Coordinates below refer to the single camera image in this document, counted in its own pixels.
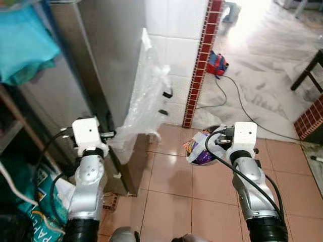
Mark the silver fridge door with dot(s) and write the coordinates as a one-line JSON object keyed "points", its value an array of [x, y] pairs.
{"points": [[111, 50]]}

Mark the clear plastic bag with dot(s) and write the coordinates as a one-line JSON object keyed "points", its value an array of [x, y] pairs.
{"points": [[146, 85]]}

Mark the brown woven basket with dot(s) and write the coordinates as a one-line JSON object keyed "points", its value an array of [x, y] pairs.
{"points": [[110, 201]]}

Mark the red and blue floor device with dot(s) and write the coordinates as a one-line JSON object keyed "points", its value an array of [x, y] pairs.
{"points": [[217, 64]]}

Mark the red tiled counter pillar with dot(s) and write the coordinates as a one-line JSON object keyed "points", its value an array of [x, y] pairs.
{"points": [[310, 118]]}

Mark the white metal table leg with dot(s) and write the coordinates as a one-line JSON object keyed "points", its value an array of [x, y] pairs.
{"points": [[317, 159]]}

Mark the storage shelf rack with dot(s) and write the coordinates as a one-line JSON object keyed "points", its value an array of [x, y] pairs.
{"points": [[11, 108]]}

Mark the grey robot left leg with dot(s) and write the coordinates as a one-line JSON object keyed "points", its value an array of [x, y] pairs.
{"points": [[123, 236]]}

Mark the grey robot leg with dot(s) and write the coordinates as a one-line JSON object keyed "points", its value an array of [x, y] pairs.
{"points": [[123, 236], [192, 238]]}

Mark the black metal bench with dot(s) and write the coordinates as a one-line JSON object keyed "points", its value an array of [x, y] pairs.
{"points": [[308, 70]]}

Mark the grey robot right leg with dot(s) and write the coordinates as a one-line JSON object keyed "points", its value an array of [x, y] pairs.
{"points": [[192, 238]]}

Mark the teal printed bag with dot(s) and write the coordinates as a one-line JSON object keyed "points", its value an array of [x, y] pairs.
{"points": [[40, 222]]}

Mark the teal cloth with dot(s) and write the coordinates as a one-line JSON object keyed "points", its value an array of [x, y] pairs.
{"points": [[25, 45]]}

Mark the grey plastic stool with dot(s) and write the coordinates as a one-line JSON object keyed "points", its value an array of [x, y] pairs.
{"points": [[231, 11]]}

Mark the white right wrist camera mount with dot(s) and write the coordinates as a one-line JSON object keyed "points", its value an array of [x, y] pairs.
{"points": [[246, 135]]}

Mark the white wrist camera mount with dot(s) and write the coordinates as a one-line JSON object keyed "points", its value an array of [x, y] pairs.
{"points": [[85, 135], [246, 135]]}

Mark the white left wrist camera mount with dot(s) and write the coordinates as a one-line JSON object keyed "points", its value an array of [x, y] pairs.
{"points": [[85, 135]]}

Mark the black wall hook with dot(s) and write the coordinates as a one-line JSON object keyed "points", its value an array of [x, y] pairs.
{"points": [[168, 94], [163, 112]]}

